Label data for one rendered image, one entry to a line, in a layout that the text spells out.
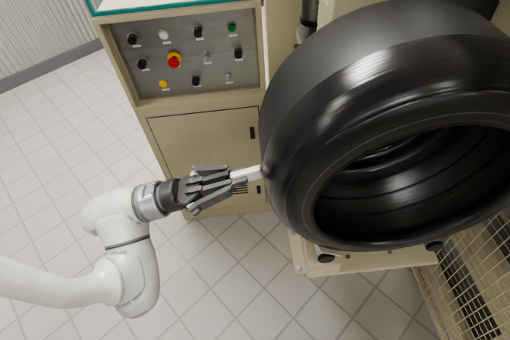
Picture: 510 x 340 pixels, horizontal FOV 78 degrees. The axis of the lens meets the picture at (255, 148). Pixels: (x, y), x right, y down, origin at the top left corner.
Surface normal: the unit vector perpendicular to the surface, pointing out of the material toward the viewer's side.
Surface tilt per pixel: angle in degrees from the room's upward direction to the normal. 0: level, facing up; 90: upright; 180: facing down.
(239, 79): 90
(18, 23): 90
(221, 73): 90
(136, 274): 54
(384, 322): 0
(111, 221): 43
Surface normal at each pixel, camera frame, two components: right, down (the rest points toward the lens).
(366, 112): -0.37, 0.11
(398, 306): -0.07, -0.67
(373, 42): -0.40, -0.60
